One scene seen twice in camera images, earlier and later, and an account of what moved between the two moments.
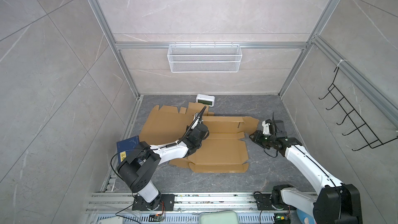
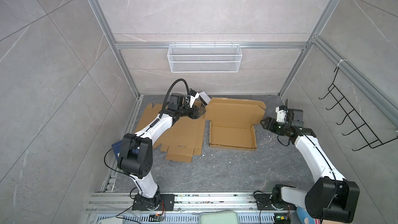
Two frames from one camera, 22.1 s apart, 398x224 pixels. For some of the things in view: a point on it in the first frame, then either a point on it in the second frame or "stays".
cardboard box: (223, 150) → (231, 122)
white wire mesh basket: (202, 58) stays
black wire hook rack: (361, 129) stays
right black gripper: (257, 137) → (270, 124)
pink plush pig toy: (305, 218) stays
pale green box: (221, 217) stays
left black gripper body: (200, 145) → (184, 111)
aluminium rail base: (119, 208) stays
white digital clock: (205, 99) stays
